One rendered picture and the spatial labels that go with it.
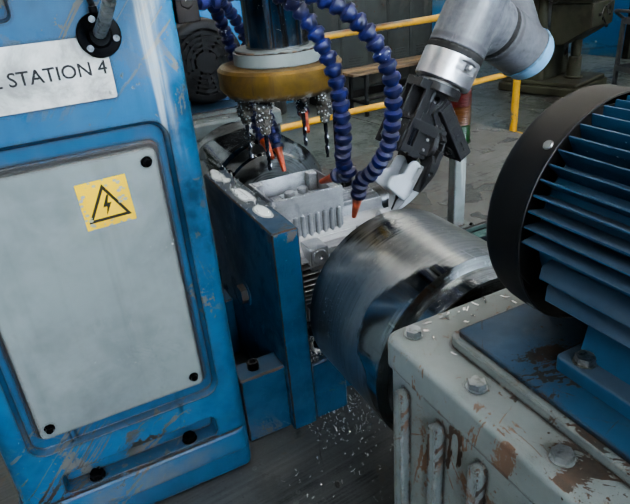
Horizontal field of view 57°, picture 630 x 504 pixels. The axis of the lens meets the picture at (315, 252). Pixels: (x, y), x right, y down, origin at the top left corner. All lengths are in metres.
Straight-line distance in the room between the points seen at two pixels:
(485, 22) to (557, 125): 0.51
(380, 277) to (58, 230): 0.35
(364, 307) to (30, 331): 0.37
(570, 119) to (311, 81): 0.44
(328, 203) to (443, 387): 0.49
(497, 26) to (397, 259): 0.43
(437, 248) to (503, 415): 0.26
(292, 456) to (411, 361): 0.45
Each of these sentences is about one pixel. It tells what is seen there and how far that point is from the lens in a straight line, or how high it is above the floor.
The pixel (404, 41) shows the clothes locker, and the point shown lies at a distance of 7.02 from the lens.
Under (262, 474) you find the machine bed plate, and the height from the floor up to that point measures 0.80.
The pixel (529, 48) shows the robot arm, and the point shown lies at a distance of 1.02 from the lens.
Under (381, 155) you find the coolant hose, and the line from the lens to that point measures 0.75.
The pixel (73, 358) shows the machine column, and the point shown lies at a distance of 0.73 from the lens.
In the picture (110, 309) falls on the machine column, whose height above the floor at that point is 1.13.
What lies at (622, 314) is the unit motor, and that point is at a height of 1.25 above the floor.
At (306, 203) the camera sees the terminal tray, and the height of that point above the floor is 1.13.
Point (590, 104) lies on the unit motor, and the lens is 0.45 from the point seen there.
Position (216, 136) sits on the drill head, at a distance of 1.22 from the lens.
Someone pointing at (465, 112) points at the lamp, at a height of 1.11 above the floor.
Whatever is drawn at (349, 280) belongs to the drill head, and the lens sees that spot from 0.69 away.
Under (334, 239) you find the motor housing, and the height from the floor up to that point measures 1.06.
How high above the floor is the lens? 1.47
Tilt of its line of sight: 27 degrees down
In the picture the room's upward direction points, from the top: 5 degrees counter-clockwise
